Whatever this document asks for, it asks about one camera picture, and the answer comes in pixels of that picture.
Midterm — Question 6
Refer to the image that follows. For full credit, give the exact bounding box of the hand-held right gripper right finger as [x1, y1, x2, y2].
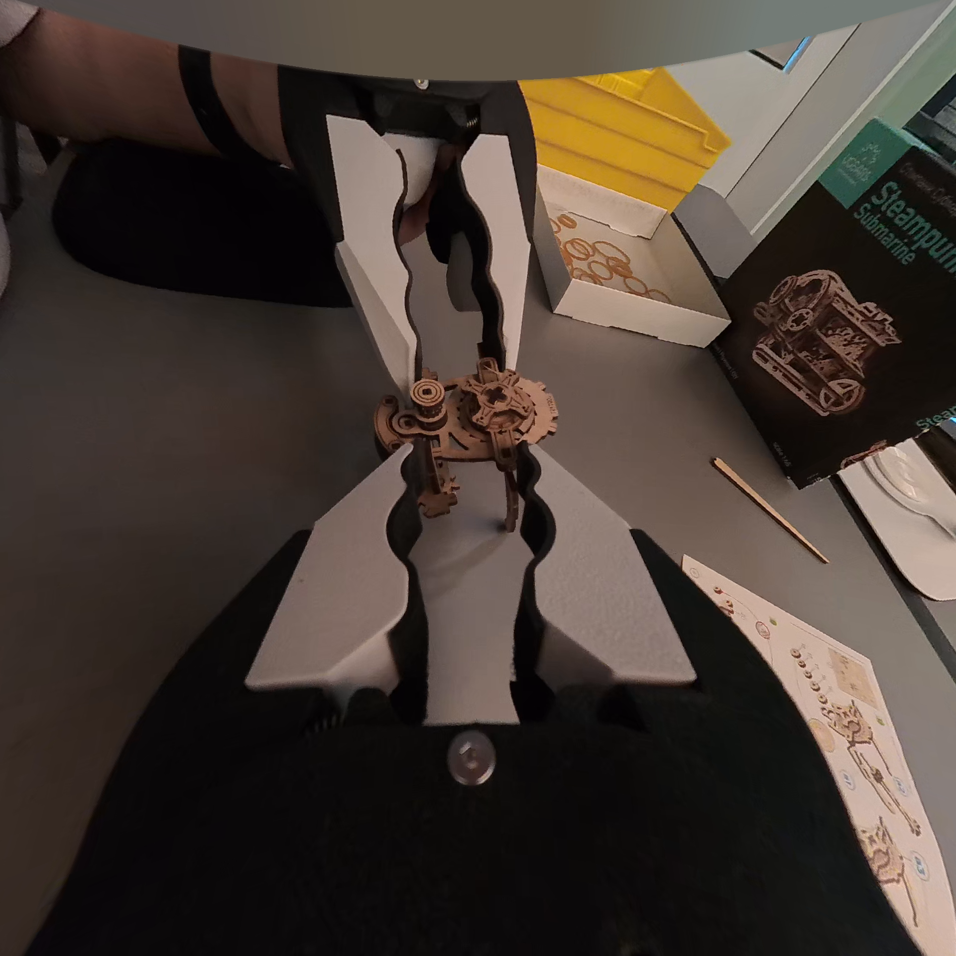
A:
[511, 444, 699, 721]

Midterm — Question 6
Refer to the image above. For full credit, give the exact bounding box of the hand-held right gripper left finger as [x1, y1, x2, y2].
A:
[245, 444, 430, 724]

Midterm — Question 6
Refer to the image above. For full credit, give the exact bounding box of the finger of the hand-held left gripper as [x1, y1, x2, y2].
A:
[326, 114, 424, 378]
[437, 133, 535, 374]

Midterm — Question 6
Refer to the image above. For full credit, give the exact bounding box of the wooden gear model assembly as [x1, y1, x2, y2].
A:
[373, 357, 560, 533]

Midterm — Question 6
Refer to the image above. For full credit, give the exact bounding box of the person's left forearm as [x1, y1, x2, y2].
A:
[0, 7, 300, 171]

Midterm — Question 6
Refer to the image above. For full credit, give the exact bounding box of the black model kit box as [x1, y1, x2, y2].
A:
[710, 118, 956, 490]

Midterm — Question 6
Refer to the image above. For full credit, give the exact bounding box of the person's left hand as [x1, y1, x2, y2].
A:
[398, 196, 438, 247]

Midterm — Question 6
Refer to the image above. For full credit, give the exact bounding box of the pile of rubber bands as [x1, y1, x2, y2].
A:
[549, 213, 675, 305]

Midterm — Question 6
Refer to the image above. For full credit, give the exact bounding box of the yellow plastic bin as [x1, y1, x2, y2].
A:
[517, 67, 733, 215]

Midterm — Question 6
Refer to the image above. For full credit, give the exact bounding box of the thin wooden stick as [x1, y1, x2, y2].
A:
[711, 457, 830, 565]

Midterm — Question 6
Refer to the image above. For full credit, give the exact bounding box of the white cardboard box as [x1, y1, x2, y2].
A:
[534, 164, 733, 349]

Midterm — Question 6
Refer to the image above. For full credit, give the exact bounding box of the printed instruction sheet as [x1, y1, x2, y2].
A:
[681, 554, 946, 956]

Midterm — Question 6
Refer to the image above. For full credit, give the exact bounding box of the white plastic tray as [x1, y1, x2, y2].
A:
[836, 437, 956, 602]

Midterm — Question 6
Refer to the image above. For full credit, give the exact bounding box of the black arm strap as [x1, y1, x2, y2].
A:
[178, 45, 288, 169]

